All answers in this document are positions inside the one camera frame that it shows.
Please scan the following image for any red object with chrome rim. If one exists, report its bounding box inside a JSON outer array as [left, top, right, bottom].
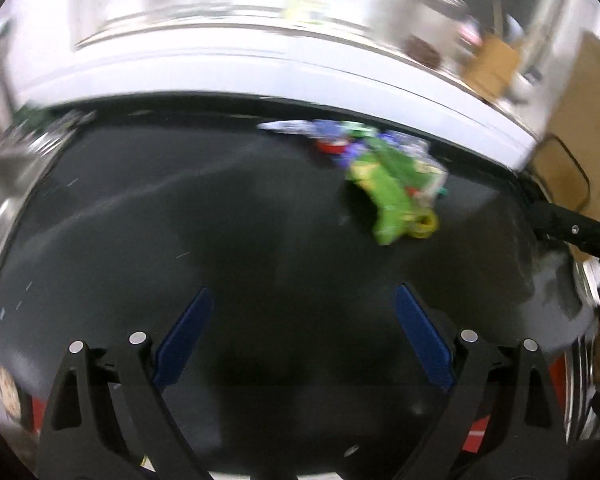
[[467, 259, 600, 457]]

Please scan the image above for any large cardboard sheet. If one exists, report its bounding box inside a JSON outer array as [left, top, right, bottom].
[[529, 30, 600, 267]]

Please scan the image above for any blue plastic wrapper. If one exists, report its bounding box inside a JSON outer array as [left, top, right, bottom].
[[257, 119, 341, 140]]

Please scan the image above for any small cardboard box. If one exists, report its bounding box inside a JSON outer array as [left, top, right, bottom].
[[461, 34, 524, 104]]

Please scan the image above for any pink item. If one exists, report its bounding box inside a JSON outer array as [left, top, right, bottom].
[[459, 14, 484, 47]]

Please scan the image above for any tan patterned object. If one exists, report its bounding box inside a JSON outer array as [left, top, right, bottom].
[[0, 359, 32, 422]]

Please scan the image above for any stainless steel sink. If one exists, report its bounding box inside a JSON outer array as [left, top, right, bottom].
[[0, 110, 98, 281]]

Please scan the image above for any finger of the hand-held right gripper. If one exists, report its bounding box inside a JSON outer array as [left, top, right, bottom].
[[530, 199, 600, 273]]

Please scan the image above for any red bottle cap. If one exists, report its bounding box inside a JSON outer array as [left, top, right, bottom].
[[315, 140, 349, 157]]

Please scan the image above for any yellow tape roll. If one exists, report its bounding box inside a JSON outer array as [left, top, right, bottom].
[[405, 210, 440, 239]]

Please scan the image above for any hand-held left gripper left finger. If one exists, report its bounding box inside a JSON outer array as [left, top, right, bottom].
[[37, 286, 216, 480]]

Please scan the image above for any brown jar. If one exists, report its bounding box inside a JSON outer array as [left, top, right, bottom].
[[405, 35, 442, 69]]

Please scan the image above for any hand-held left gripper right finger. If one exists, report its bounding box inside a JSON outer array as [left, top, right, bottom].
[[394, 282, 568, 480]]

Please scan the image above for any black cable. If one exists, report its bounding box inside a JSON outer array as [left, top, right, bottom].
[[539, 135, 592, 212]]

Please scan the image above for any white raised ledge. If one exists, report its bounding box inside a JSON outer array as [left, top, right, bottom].
[[10, 10, 542, 172]]

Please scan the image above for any metal pot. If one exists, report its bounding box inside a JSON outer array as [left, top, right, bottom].
[[419, 0, 469, 27]]

